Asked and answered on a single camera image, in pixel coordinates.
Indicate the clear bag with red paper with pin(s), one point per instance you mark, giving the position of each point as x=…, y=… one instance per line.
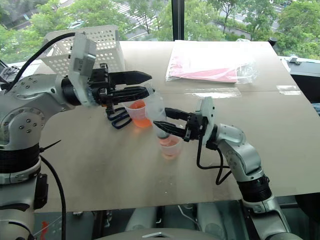
x=207, y=65

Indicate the dark side table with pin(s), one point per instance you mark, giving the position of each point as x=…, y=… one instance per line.
x=305, y=80

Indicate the clear tape strip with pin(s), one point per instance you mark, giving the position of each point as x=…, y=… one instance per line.
x=288, y=90
x=212, y=93

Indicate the clear plastic bottle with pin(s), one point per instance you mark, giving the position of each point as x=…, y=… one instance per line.
x=157, y=110

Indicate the grey robot torso top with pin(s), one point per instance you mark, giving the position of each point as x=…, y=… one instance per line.
x=150, y=235

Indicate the white perforated plastic basket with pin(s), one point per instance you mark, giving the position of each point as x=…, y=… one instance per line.
x=107, y=47

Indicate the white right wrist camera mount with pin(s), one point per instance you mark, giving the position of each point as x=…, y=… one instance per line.
x=207, y=117

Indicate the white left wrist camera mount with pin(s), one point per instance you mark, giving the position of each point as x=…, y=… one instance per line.
x=82, y=60

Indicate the clear cup with red liquid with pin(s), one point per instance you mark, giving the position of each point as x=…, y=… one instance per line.
x=138, y=112
x=171, y=147

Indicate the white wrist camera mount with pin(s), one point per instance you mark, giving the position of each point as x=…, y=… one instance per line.
x=82, y=60
x=207, y=117

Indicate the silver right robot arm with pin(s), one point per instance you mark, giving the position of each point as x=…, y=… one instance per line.
x=246, y=160

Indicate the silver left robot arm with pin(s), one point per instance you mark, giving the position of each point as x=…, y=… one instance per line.
x=30, y=117

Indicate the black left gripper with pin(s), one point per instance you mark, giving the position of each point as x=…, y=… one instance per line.
x=101, y=86

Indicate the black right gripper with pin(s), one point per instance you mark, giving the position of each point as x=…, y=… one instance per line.
x=195, y=126

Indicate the black window frame post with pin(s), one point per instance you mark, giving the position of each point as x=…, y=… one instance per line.
x=178, y=18

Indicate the black round knob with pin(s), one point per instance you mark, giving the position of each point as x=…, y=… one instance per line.
x=272, y=40

